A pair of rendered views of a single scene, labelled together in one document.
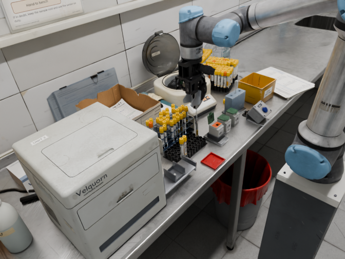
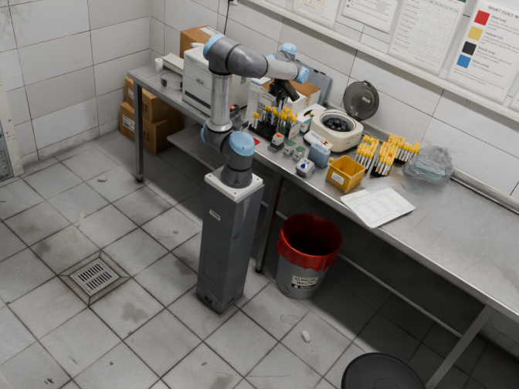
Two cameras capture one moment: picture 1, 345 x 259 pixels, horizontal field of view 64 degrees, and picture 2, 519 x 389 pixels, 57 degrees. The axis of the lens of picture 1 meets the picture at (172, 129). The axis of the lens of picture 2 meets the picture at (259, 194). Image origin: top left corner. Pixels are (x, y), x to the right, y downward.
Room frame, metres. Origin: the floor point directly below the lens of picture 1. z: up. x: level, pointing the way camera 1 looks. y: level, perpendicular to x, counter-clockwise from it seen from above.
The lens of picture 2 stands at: (0.42, -2.23, 2.33)
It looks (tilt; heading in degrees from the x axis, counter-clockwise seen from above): 40 degrees down; 78
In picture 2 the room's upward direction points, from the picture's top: 11 degrees clockwise
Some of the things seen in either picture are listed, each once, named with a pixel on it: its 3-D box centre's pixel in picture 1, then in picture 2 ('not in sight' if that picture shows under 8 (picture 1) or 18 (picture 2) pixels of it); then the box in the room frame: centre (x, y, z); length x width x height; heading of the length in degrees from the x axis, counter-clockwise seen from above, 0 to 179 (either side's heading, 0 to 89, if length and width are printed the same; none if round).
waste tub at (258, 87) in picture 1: (256, 89); (345, 174); (1.21, -0.43, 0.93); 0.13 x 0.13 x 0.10; 41
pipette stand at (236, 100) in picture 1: (234, 102); (318, 156); (1.09, -0.30, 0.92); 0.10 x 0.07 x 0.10; 130
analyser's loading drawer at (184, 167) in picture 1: (170, 177); (230, 116); (0.66, 0.02, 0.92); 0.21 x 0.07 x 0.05; 135
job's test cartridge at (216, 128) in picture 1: (215, 130); (277, 140); (0.90, -0.18, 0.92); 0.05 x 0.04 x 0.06; 45
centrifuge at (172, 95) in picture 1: (185, 91); (333, 131); (1.22, -0.08, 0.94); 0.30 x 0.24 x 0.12; 36
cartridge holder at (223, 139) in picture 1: (215, 135); (276, 144); (0.90, -0.18, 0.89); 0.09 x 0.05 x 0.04; 45
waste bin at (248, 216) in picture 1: (236, 192); (303, 258); (1.15, -0.37, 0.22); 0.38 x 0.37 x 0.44; 135
